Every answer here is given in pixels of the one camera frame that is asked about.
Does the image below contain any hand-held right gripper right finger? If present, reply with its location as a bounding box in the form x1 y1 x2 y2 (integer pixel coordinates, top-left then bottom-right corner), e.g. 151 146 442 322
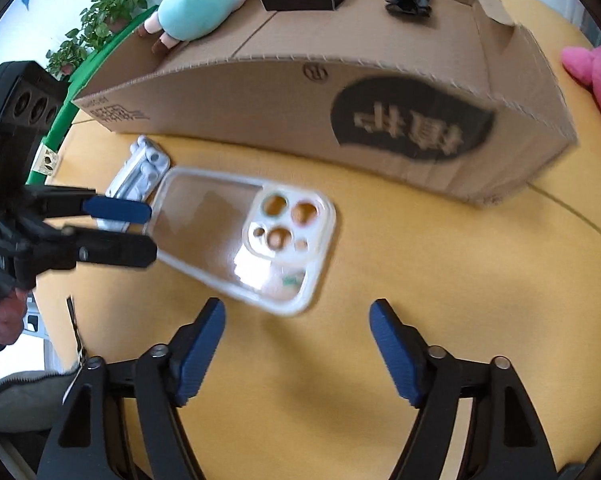
369 298 556 480

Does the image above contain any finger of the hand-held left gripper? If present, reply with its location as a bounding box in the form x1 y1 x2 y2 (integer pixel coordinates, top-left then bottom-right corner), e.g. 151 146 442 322
28 185 154 226
35 226 159 277

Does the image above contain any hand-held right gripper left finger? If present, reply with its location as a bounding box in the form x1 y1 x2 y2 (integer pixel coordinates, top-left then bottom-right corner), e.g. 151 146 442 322
35 297 227 480

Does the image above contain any clear phone case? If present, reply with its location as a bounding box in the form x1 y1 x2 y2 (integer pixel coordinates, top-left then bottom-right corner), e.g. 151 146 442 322
143 166 337 317

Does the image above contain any printed cardboard box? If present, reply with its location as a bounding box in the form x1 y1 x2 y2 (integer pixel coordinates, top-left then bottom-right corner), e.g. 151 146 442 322
71 0 579 209

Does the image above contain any person's left hand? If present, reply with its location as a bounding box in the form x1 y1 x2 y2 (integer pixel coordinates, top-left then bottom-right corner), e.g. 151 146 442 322
0 280 30 347

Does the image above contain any small white label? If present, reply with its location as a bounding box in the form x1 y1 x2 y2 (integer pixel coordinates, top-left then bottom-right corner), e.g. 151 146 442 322
34 144 62 177

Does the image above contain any wooden desk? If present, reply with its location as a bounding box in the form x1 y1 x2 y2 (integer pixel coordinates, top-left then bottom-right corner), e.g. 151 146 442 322
30 0 601 480

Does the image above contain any green potted plant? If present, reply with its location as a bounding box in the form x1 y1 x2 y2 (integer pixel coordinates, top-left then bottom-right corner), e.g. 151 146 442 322
79 0 154 43
45 35 90 79

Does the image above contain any grey zippered jacket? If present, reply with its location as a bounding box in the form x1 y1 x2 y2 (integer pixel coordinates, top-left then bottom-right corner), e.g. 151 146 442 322
0 295 89 433

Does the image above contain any teal plush toy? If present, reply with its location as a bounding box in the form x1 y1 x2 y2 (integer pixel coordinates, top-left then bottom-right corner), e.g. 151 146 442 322
139 0 261 57

